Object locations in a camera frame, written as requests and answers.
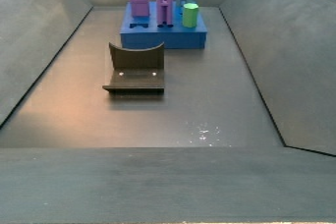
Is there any pink rectangular block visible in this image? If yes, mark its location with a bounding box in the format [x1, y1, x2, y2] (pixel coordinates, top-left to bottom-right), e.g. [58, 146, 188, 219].
[129, 0, 149, 17]

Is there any dark curved holder stand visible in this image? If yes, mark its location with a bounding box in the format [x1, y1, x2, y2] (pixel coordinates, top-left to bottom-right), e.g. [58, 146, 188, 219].
[102, 44, 165, 92]

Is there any green hexagonal peg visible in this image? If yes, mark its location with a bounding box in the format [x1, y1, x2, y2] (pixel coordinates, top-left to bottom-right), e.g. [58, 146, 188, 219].
[182, 3, 198, 28]

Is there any blue peg board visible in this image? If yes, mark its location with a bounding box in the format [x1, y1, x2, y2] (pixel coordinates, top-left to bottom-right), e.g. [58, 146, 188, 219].
[120, 2, 208, 49]

